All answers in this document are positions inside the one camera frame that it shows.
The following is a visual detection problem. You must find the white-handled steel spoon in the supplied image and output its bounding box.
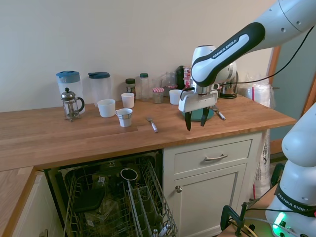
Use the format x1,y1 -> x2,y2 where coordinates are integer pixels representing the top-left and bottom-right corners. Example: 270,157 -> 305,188
212,105 -> 227,121

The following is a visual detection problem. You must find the wooden door frame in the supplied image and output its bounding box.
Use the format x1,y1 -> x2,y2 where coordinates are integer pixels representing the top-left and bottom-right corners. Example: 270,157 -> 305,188
268,45 -> 282,143

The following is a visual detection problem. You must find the black mug white rim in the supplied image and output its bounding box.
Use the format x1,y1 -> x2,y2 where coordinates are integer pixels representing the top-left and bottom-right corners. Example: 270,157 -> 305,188
120,168 -> 138,182

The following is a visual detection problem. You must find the plastic-wrapped stack of cups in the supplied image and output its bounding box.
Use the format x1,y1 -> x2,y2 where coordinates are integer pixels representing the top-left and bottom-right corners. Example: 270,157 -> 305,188
238,73 -> 276,108

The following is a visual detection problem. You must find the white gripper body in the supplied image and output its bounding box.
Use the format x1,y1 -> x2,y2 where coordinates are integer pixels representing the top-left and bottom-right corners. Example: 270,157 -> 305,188
178,89 -> 219,113

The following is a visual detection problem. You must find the black plastic tray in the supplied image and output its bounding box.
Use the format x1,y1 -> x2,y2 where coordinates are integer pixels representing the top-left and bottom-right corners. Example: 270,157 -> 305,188
73,189 -> 106,213

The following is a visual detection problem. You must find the white handleless cup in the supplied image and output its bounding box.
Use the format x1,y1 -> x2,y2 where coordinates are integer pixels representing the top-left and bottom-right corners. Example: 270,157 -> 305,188
169,89 -> 184,105

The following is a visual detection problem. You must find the white ceramic mug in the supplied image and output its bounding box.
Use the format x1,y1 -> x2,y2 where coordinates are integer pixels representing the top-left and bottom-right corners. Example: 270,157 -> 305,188
97,99 -> 117,118

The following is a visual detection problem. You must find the black C-clamp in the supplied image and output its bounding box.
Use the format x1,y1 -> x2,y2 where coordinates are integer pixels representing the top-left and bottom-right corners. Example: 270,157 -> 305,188
271,162 -> 286,189
221,201 -> 257,237

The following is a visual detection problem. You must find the steel drawer handle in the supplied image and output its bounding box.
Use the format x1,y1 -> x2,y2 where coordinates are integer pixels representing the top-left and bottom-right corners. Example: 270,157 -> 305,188
204,154 -> 228,161

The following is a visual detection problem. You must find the plain white paper cup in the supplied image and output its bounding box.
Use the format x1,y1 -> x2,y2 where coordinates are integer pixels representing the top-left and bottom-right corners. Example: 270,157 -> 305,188
120,92 -> 135,109

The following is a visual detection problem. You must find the dark spice jar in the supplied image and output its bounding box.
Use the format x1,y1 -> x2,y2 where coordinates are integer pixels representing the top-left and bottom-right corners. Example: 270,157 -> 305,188
125,78 -> 136,99

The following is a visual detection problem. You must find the clear glass jar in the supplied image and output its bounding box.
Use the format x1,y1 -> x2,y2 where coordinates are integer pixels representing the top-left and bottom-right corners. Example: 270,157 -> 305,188
165,71 -> 177,87

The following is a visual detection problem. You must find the white-handled steel fork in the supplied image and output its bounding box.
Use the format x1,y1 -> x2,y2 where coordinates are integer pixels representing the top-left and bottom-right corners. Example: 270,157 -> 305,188
146,117 -> 158,133

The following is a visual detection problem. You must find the steel electric kettle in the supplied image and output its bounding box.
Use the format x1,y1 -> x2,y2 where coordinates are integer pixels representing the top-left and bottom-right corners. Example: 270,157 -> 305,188
219,61 -> 239,99

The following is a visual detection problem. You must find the open dishwasher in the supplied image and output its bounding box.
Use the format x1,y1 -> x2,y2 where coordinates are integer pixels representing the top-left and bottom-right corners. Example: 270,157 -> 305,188
44,148 -> 179,237

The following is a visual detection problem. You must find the glass French press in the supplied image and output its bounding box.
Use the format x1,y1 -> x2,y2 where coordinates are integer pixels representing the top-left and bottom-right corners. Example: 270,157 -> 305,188
61,87 -> 85,123

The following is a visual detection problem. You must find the small jar red checkered lid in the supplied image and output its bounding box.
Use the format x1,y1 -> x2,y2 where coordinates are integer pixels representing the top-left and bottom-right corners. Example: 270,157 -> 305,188
152,87 -> 165,104

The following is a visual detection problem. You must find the clear pitcher round blue lid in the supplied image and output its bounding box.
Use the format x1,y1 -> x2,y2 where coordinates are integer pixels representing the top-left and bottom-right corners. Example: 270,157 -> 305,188
55,70 -> 81,109

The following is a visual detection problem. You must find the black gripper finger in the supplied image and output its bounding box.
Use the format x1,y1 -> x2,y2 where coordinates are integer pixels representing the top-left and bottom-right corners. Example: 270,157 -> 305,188
185,110 -> 193,132
200,106 -> 211,127

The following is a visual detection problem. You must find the wire dishwasher rack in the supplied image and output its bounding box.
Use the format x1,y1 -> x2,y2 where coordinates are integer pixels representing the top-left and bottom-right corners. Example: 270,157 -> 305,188
63,154 -> 179,237

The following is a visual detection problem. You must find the teal plastic plate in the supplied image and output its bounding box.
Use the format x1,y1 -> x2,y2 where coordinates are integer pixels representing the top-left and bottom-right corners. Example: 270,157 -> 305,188
181,108 -> 215,122

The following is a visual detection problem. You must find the black bottle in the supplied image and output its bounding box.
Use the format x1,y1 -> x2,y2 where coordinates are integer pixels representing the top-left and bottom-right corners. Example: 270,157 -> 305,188
175,65 -> 186,90

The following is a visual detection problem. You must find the white corner cabinet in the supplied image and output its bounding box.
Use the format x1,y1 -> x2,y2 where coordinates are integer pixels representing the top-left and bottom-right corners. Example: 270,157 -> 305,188
0,170 -> 65,237

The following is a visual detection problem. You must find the patterned white paper cup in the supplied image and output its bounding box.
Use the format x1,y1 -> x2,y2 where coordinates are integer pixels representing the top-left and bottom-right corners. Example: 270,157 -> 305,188
115,108 -> 133,128

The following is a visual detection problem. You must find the grey cutlery basket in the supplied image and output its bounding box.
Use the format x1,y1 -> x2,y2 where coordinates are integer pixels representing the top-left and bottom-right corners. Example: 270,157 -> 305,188
127,182 -> 179,237

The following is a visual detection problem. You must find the yellow cable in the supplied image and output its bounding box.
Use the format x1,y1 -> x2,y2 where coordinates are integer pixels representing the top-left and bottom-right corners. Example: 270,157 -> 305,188
243,221 -> 258,235

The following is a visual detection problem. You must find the clear bottle green cap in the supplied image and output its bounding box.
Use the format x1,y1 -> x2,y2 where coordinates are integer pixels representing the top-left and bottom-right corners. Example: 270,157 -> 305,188
139,73 -> 150,101

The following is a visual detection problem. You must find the clear pitcher spouted blue lid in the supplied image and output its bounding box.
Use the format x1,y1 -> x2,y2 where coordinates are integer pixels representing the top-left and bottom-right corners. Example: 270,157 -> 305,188
87,72 -> 113,107

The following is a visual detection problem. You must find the wooden robot mounting board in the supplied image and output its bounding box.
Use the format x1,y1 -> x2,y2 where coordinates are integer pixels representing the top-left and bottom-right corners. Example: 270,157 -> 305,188
221,182 -> 281,237

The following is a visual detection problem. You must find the red printed yogurt cup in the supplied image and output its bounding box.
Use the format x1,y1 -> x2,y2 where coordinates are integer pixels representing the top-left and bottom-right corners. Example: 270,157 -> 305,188
184,75 -> 195,90

